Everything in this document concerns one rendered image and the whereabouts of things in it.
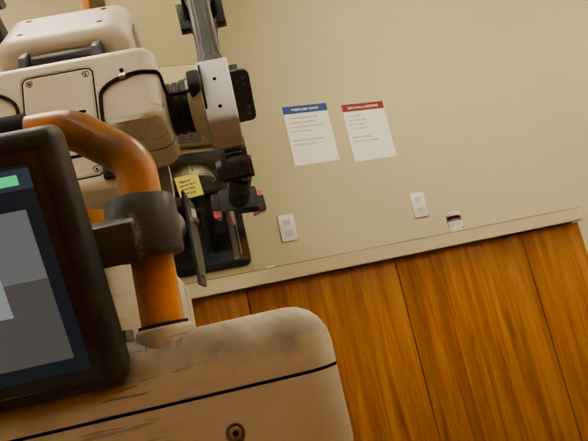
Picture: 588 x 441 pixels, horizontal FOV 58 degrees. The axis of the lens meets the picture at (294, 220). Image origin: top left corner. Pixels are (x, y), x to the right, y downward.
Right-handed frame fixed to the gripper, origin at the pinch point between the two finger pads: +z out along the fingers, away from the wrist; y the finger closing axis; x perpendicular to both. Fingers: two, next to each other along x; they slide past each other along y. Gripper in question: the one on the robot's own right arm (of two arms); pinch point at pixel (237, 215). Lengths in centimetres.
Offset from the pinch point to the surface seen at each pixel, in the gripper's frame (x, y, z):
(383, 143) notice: -59, -82, 58
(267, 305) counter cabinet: 25.4, -3.4, 6.7
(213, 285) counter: 19.3, 10.1, 0.8
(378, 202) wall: -33, -73, 66
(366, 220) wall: -26, -65, 67
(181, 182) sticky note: -24.8, 12.8, 16.9
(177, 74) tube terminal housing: -62, 8, 7
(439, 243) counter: 18, -58, 4
